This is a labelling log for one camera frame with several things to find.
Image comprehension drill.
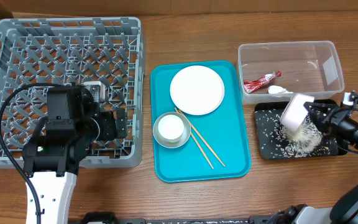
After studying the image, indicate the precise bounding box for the grey shallow bowl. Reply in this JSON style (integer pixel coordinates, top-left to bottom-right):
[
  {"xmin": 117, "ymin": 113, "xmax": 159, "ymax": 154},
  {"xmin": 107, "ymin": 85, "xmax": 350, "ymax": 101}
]
[{"xmin": 153, "ymin": 112, "xmax": 190, "ymax": 149}]

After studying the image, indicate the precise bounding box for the pile of rice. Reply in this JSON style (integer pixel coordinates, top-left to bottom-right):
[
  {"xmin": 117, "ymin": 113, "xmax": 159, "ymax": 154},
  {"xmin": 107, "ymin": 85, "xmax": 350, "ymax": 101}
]
[{"xmin": 256, "ymin": 108, "xmax": 338, "ymax": 158}]

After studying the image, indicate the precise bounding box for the red snack wrapper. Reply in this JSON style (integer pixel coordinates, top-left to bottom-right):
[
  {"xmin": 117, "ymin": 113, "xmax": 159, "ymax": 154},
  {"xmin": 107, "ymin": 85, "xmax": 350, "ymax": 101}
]
[{"xmin": 244, "ymin": 71, "xmax": 282, "ymax": 94}]

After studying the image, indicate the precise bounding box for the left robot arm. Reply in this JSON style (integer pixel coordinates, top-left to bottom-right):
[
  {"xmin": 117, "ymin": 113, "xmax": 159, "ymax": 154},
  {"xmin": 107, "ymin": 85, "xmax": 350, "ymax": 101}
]
[{"xmin": 22, "ymin": 85, "xmax": 127, "ymax": 223}]

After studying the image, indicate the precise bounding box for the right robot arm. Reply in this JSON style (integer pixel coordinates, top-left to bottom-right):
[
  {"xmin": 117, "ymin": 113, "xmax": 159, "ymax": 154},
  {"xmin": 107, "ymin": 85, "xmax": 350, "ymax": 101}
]
[{"xmin": 267, "ymin": 102, "xmax": 358, "ymax": 224}]

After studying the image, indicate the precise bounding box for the crumpled white tissue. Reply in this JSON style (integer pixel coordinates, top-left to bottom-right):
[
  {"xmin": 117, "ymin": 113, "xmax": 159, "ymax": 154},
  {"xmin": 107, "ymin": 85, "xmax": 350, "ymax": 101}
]
[{"xmin": 267, "ymin": 85, "xmax": 293, "ymax": 94}]

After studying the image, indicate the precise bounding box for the black plastic tray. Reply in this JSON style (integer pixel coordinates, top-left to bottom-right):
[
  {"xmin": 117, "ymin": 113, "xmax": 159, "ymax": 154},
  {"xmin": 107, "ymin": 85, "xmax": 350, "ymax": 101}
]
[{"xmin": 254, "ymin": 98, "xmax": 349, "ymax": 161}]

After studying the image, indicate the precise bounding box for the clear plastic bin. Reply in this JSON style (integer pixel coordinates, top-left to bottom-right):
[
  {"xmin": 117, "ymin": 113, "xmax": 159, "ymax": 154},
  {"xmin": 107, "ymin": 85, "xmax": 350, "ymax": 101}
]
[{"xmin": 237, "ymin": 40, "xmax": 344, "ymax": 104}]

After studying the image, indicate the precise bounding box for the upper wooden chopstick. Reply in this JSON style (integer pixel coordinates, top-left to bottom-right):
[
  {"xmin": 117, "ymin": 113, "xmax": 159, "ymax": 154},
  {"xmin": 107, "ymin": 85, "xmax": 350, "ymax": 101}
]
[{"xmin": 184, "ymin": 115, "xmax": 226, "ymax": 167}]

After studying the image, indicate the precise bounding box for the wooden chopstick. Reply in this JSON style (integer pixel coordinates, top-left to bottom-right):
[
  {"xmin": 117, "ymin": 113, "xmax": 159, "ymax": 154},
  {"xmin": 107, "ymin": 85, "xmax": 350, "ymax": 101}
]
[
  {"xmin": 184, "ymin": 115, "xmax": 226, "ymax": 167},
  {"xmin": 174, "ymin": 107, "xmax": 214, "ymax": 170}
]

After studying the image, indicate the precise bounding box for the lower wooden chopstick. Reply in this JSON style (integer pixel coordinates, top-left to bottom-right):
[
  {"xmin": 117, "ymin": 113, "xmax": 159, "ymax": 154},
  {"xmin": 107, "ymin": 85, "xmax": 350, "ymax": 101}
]
[{"xmin": 174, "ymin": 107, "xmax": 214, "ymax": 170}]

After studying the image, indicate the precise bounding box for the large white plate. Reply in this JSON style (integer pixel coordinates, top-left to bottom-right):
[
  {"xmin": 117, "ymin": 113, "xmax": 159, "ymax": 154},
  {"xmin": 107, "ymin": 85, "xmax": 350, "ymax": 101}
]
[{"xmin": 170, "ymin": 65, "xmax": 225, "ymax": 116}]

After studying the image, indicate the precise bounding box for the teal plastic tray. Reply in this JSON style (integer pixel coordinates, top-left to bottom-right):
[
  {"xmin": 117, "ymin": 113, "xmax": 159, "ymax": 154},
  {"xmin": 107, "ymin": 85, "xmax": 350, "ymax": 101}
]
[{"xmin": 154, "ymin": 60, "xmax": 251, "ymax": 182}]

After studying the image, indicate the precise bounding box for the grey plastic dish rack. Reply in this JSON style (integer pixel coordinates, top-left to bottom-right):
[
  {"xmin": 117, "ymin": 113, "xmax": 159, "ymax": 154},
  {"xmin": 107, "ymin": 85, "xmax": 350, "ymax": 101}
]
[{"xmin": 0, "ymin": 17, "xmax": 145, "ymax": 169}]

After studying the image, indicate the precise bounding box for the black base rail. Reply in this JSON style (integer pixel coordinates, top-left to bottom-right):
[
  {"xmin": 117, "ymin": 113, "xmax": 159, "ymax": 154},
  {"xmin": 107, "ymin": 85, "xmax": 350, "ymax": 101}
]
[{"xmin": 87, "ymin": 212, "xmax": 284, "ymax": 224}]

